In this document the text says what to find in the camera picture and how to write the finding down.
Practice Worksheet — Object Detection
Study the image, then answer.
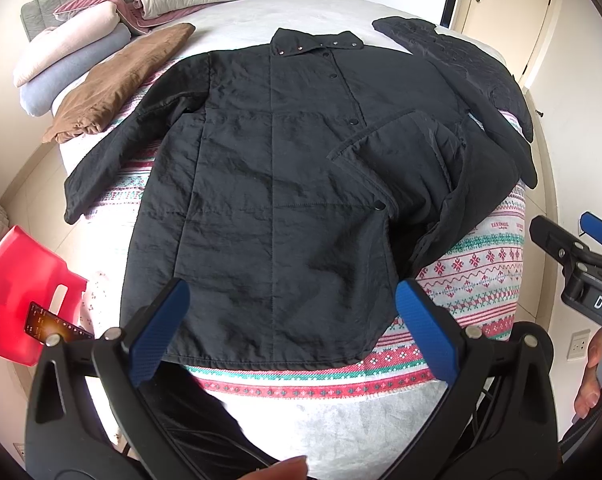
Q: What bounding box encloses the right hand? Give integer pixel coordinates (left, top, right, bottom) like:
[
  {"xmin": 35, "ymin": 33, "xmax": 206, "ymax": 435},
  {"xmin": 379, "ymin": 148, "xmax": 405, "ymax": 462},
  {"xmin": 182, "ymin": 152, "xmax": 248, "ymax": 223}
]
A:
[{"xmin": 574, "ymin": 328, "xmax": 602, "ymax": 419}]

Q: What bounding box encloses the left hand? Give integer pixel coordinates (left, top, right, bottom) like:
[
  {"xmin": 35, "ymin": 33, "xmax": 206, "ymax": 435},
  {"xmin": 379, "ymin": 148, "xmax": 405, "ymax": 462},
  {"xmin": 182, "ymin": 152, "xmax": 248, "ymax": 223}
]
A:
[{"xmin": 239, "ymin": 455, "xmax": 309, "ymax": 480}]

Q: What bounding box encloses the white mattress bed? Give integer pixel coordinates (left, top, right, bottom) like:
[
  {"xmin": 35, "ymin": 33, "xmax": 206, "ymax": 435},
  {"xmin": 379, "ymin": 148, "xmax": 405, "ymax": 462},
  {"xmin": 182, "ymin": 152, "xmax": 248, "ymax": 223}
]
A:
[{"xmin": 50, "ymin": 0, "xmax": 508, "ymax": 480}]

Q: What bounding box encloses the cream bedroom door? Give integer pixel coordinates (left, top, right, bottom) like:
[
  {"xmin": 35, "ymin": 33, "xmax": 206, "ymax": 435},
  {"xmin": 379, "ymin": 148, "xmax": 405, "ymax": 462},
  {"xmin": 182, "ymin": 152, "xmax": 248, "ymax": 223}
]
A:
[{"xmin": 450, "ymin": 0, "xmax": 552, "ymax": 80}]

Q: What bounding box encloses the pink folded blanket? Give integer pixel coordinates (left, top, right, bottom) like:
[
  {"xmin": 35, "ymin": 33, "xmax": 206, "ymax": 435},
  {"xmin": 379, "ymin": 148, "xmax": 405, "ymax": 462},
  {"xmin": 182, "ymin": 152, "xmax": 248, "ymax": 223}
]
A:
[{"xmin": 12, "ymin": 1, "xmax": 120, "ymax": 88}]

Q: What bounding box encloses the patterned knit bed cover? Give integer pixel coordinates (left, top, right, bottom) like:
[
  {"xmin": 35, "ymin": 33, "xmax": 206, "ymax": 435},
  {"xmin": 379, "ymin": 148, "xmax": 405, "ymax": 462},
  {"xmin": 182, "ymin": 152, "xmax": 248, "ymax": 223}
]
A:
[{"xmin": 82, "ymin": 66, "xmax": 528, "ymax": 401}]

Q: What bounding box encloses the dusty rose striped blanket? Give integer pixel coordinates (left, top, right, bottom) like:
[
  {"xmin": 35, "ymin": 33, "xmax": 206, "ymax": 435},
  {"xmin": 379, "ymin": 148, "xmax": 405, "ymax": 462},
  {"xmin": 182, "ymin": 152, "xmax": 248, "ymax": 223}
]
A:
[{"xmin": 52, "ymin": 0, "xmax": 212, "ymax": 35}]

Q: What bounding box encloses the brown folded garment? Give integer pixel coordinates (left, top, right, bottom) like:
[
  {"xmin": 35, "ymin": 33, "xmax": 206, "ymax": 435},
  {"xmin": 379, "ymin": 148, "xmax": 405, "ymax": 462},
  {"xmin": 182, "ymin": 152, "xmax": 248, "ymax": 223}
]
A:
[{"xmin": 42, "ymin": 23, "xmax": 196, "ymax": 144}]

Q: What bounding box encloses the grey-blue folded blanket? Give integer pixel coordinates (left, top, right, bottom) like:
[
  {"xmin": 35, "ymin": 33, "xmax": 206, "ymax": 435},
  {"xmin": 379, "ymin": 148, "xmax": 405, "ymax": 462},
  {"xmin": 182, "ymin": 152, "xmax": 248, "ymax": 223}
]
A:
[{"xmin": 19, "ymin": 23, "xmax": 132, "ymax": 117}]

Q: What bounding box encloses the black quilted jacket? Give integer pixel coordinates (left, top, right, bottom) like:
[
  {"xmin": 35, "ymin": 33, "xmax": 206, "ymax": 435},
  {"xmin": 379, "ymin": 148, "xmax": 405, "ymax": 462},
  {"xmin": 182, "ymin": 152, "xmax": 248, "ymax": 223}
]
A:
[{"xmin": 373, "ymin": 16, "xmax": 533, "ymax": 142}]

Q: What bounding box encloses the red plastic stool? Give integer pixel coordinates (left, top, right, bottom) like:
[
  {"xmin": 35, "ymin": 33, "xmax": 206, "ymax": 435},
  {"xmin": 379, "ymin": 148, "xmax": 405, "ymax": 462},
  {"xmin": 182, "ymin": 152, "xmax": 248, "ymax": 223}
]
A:
[{"xmin": 0, "ymin": 226, "xmax": 87, "ymax": 366}]

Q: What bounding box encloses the dark patterned card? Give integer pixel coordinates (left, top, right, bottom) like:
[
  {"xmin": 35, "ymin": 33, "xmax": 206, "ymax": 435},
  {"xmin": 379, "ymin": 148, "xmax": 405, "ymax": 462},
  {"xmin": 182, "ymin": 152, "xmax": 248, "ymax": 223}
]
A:
[{"xmin": 24, "ymin": 302, "xmax": 94, "ymax": 344}]

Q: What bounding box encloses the black button-up coat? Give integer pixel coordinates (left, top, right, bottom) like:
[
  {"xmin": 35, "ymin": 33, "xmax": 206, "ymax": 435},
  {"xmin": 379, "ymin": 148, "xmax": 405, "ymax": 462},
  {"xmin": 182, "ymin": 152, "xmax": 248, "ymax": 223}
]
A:
[{"xmin": 62, "ymin": 28, "xmax": 539, "ymax": 372}]

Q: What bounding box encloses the white wall socket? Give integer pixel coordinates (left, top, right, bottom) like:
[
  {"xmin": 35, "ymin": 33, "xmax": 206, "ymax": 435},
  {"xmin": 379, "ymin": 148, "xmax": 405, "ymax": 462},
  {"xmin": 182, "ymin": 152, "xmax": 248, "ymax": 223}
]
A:
[{"xmin": 567, "ymin": 330, "xmax": 591, "ymax": 361}]

